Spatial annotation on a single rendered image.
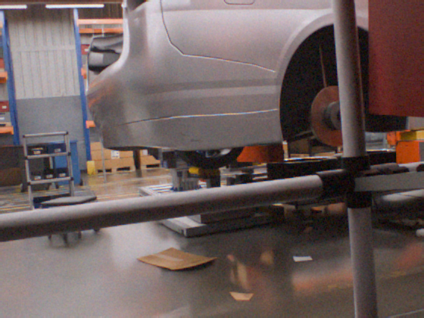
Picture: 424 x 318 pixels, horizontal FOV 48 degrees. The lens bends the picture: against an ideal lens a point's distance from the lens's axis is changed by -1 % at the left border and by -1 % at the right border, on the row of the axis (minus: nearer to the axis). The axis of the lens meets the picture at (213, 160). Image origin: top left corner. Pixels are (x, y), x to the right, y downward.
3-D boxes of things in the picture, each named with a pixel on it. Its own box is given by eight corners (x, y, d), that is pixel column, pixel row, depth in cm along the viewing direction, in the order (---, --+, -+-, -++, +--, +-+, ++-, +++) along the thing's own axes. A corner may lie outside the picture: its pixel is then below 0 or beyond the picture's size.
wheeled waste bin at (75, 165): (57, 189, 960) (51, 141, 955) (53, 187, 1019) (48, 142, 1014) (83, 186, 982) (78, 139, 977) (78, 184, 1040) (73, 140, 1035)
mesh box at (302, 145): (309, 158, 1221) (306, 120, 1216) (287, 157, 1342) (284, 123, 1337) (338, 154, 1246) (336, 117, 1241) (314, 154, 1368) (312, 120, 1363)
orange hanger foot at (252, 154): (268, 163, 417) (265, 123, 415) (242, 162, 465) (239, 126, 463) (285, 161, 423) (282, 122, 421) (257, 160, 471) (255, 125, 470)
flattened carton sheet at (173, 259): (183, 273, 283) (183, 268, 283) (136, 260, 325) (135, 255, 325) (221, 262, 302) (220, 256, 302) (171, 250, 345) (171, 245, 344)
